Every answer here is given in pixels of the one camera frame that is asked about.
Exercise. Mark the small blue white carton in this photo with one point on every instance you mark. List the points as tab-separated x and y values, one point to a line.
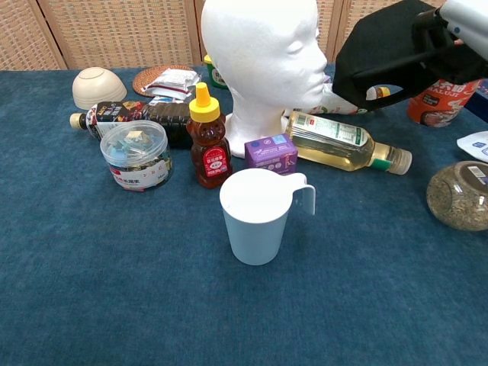
167	100

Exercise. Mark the red cylindrical snack tub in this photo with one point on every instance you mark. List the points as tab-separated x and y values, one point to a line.
438	108

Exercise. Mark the woven bamboo folding screen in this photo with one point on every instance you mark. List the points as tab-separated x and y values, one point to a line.
114	30

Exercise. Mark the white snack packet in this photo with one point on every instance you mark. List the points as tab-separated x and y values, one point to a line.
171	82

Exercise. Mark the cream ceramic bowl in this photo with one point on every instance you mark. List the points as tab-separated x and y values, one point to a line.
99	87

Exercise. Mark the green tub with yellow lid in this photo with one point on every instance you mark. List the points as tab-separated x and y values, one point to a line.
214	74

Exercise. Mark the round woven rattan coaster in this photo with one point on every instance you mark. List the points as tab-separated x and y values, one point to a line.
142	82

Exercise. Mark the white sugar bag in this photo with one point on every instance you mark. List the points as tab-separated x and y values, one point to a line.
476	145

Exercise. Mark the bear-shaped honey bottle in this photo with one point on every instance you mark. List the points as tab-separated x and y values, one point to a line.
209	148

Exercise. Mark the dark blue floral box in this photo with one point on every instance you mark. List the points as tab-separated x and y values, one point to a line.
481	101

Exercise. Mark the blue felt table cover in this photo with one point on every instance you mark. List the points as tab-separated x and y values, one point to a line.
114	286

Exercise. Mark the white foam mannequin head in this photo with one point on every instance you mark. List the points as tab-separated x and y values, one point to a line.
263	57

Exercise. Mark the clear jar of clips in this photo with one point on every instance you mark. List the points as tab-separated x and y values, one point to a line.
135	156

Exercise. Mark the dark tea bottle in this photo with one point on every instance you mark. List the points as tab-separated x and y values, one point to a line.
114	114

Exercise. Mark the pale yellow tea bottle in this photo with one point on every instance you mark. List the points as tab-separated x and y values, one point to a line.
335	141

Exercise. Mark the black baseball cap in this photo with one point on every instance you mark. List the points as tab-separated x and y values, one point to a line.
381	42

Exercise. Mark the small purple box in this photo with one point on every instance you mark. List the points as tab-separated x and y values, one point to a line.
270	152

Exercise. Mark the round glass jar of seeds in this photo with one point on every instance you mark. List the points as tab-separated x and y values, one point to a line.
457	198

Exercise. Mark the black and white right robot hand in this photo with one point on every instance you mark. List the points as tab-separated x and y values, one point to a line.
470	23

